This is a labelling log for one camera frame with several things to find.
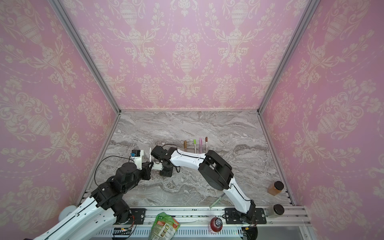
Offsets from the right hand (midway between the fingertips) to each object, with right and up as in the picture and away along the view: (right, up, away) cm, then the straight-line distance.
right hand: (165, 170), depth 90 cm
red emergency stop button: (+26, -15, -27) cm, 41 cm away
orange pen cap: (+11, +15, +12) cm, 22 cm away
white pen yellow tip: (-5, +12, -14) cm, 19 cm away
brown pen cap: (+26, +17, +14) cm, 34 cm away
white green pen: (+18, +12, +10) cm, 23 cm away
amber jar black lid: (+58, -5, -15) cm, 60 cm away
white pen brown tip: (+26, +15, +13) cm, 33 cm away
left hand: (-4, +7, -13) cm, 15 cm away
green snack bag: (+3, -20, -21) cm, 29 cm away
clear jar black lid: (+54, -13, -20) cm, 59 cm away
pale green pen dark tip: (+29, -13, -11) cm, 34 cm away
